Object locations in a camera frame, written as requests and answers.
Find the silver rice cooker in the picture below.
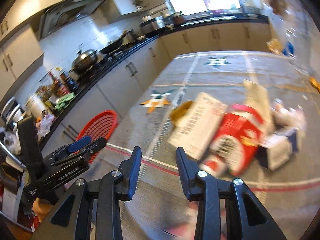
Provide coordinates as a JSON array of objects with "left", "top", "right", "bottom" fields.
[{"left": 140, "top": 16, "right": 165, "bottom": 35}]

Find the red label sauce bottle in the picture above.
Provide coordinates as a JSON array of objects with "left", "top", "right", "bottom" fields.
[{"left": 49, "top": 72, "right": 69, "bottom": 97}]

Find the green cloth rag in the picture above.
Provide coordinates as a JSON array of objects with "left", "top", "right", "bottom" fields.
[{"left": 54, "top": 93, "right": 74, "bottom": 112}]

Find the range hood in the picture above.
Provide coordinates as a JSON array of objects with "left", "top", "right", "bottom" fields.
[{"left": 39, "top": 0, "right": 106, "bottom": 40}]

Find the dark soy sauce bottle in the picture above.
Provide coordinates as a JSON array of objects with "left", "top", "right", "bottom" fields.
[{"left": 59, "top": 69, "right": 79, "bottom": 92}]

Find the dark blue small box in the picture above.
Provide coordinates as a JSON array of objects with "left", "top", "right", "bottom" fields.
[{"left": 255, "top": 127, "right": 301, "bottom": 171}]

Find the white printed cardboard box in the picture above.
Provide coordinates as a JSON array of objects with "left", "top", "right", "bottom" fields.
[{"left": 168, "top": 92, "right": 228, "bottom": 160}]

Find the red plastic mesh basket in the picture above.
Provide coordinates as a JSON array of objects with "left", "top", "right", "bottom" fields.
[{"left": 76, "top": 109, "right": 119, "bottom": 164}]

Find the black frying pan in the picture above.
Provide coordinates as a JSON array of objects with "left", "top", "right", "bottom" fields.
[{"left": 99, "top": 30, "right": 127, "bottom": 55}]

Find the dark cooking pot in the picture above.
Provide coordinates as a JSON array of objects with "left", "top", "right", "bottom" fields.
[{"left": 171, "top": 11, "right": 187, "bottom": 27}]

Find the blue plastic bag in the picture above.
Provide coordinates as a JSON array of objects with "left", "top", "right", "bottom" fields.
[{"left": 282, "top": 41, "right": 295, "bottom": 56}]

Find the yellow plastic bag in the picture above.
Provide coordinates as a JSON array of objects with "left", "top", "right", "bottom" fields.
[{"left": 266, "top": 38, "right": 283, "bottom": 55}]

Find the red snack package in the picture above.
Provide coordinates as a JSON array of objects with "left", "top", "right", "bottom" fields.
[{"left": 199, "top": 104, "right": 264, "bottom": 178}]

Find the clear plastic bag on counter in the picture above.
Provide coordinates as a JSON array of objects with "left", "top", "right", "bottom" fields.
[{"left": 36, "top": 114, "right": 55, "bottom": 141}]

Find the steel wok with lid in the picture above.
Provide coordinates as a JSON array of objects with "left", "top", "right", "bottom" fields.
[{"left": 69, "top": 49, "right": 98, "bottom": 75}]

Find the orange candy wrapper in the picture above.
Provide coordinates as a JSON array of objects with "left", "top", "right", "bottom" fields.
[{"left": 309, "top": 77, "right": 320, "bottom": 93}]

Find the white electric cooker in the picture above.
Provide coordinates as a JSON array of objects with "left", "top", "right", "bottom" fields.
[{"left": 25, "top": 94, "right": 48, "bottom": 119}]

